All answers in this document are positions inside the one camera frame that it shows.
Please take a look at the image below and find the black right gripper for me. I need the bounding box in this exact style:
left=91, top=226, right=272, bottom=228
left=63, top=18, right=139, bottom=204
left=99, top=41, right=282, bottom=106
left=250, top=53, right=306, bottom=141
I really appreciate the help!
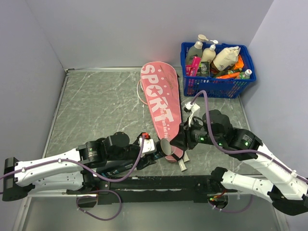
left=169, top=116, right=223, bottom=151

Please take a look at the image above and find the black shuttlecock tube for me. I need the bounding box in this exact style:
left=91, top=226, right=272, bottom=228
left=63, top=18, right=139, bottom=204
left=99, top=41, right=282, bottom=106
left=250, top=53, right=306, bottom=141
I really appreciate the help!
left=95, top=140, right=176, bottom=179

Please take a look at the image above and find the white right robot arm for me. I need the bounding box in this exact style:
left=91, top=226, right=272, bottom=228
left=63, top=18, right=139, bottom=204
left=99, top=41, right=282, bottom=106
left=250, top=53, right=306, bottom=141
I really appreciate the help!
left=170, top=110, right=308, bottom=216

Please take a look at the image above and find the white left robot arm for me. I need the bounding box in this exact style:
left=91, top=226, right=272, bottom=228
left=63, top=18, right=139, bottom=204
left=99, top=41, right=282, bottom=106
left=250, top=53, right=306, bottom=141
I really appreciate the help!
left=1, top=132, right=157, bottom=202

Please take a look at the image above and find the badminton racket head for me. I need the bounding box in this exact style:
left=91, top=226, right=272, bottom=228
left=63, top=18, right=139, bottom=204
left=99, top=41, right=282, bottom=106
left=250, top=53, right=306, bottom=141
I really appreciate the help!
left=136, top=80, right=147, bottom=105

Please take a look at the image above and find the pink racket bag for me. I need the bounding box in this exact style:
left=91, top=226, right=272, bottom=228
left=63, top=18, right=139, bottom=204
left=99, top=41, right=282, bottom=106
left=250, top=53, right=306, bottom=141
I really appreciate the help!
left=140, top=61, right=186, bottom=164

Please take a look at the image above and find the blue plastic basket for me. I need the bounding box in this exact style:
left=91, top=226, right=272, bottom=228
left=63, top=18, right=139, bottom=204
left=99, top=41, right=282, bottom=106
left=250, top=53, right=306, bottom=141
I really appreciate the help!
left=180, top=42, right=257, bottom=99

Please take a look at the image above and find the pink snack box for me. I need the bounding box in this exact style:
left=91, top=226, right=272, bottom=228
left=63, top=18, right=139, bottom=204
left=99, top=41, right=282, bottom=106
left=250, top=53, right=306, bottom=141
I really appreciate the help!
left=185, top=56, right=201, bottom=77

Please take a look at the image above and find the dark picture box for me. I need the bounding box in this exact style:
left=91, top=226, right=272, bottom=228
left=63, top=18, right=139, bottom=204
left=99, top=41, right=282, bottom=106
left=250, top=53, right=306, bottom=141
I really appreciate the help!
left=197, top=61, right=210, bottom=77

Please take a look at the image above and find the orange tube package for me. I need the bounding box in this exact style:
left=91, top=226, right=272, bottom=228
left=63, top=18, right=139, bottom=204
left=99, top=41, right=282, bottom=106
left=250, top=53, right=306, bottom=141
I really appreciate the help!
left=216, top=72, right=241, bottom=79

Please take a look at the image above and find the cream pump bottle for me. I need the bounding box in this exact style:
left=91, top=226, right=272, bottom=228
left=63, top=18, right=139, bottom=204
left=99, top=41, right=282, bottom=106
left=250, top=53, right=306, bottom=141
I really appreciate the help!
left=201, top=40, right=218, bottom=64

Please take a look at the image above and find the green pump bottle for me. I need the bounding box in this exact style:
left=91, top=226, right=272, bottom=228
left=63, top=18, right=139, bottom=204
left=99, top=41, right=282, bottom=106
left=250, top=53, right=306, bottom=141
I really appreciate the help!
left=185, top=34, right=209, bottom=65

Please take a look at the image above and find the green bottle white cap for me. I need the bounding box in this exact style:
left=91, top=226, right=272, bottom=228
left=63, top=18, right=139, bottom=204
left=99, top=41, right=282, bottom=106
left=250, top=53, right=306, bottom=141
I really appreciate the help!
left=236, top=69, right=252, bottom=79

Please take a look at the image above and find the orange snack packet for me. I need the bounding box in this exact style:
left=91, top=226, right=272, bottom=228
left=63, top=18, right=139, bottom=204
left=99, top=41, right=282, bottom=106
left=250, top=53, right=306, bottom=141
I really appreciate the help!
left=234, top=55, right=244, bottom=69

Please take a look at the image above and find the beige paper bag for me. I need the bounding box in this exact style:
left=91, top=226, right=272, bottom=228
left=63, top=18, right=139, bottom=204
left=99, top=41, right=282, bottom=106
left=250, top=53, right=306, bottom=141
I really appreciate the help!
left=211, top=46, right=241, bottom=72

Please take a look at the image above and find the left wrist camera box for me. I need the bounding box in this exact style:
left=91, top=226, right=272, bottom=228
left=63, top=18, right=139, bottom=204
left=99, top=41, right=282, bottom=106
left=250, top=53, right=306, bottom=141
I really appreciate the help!
left=139, top=132, right=157, bottom=155

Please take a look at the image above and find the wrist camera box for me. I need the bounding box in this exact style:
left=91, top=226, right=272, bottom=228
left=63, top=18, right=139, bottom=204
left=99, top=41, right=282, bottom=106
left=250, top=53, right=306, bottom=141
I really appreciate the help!
left=184, top=102, right=200, bottom=127
left=139, top=132, right=157, bottom=155

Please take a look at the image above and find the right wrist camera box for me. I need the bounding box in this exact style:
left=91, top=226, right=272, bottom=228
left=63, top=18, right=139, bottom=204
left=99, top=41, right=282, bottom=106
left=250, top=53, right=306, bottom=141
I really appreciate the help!
left=184, top=102, right=200, bottom=127

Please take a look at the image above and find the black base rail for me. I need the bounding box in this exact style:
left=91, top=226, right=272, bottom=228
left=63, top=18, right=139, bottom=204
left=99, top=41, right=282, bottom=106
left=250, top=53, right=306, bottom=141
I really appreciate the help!
left=67, top=175, right=239, bottom=205

